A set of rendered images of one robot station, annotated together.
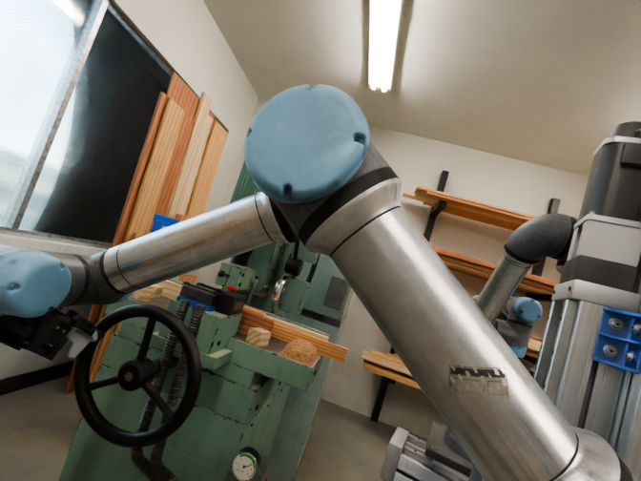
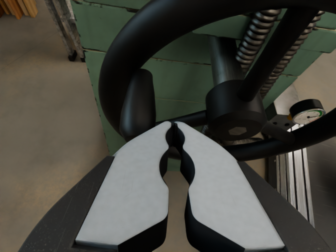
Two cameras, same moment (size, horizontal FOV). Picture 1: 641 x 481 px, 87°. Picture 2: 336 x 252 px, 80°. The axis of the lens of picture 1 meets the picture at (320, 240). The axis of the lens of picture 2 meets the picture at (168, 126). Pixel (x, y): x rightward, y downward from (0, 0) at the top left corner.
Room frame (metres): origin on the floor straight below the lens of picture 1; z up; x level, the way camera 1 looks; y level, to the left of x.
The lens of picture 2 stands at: (0.64, 0.41, 0.98)
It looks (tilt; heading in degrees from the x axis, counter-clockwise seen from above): 59 degrees down; 335
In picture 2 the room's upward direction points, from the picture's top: 18 degrees clockwise
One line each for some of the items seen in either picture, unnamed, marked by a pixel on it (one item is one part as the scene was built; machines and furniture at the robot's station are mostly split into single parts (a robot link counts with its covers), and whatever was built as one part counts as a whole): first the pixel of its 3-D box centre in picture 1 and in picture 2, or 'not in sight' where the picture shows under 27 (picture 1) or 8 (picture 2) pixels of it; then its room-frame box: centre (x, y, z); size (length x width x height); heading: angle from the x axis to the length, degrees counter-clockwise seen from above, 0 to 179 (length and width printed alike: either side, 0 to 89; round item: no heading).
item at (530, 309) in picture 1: (523, 309); not in sight; (1.10, -0.71, 1.21); 0.11 x 0.08 x 0.09; 170
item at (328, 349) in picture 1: (262, 325); not in sight; (1.05, 0.09, 0.92); 0.54 x 0.02 x 0.04; 80
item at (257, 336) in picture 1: (258, 336); not in sight; (0.91, 0.08, 0.92); 0.05 x 0.04 x 0.04; 151
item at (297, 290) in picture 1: (292, 295); not in sight; (1.23, 0.04, 1.02); 0.09 x 0.07 x 0.12; 80
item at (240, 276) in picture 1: (237, 279); not in sight; (1.09, 0.22, 1.03); 0.14 x 0.07 x 0.09; 170
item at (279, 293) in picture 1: (279, 292); not in sight; (1.18, 0.08, 1.02); 0.12 x 0.03 x 0.12; 170
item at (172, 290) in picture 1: (237, 313); not in sight; (1.09, 0.18, 0.92); 0.60 x 0.02 x 0.05; 80
